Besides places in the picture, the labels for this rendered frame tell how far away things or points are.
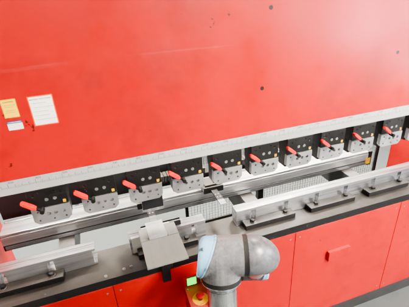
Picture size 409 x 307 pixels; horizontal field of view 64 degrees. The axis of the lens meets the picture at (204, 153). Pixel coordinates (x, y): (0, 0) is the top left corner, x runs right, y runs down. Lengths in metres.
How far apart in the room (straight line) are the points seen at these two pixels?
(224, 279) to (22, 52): 0.98
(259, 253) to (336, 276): 1.46
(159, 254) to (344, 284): 1.36
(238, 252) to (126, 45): 0.83
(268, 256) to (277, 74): 0.86
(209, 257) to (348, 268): 1.55
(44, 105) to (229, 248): 0.85
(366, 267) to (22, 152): 2.09
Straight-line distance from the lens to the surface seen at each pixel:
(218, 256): 0.94
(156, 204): 1.62
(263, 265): 0.97
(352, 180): 2.15
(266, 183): 2.11
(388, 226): 2.37
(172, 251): 1.53
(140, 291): 1.75
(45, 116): 1.37
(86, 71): 1.32
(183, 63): 1.37
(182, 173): 1.53
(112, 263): 1.73
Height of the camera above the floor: 2.03
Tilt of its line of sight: 27 degrees down
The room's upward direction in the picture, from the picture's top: 3 degrees counter-clockwise
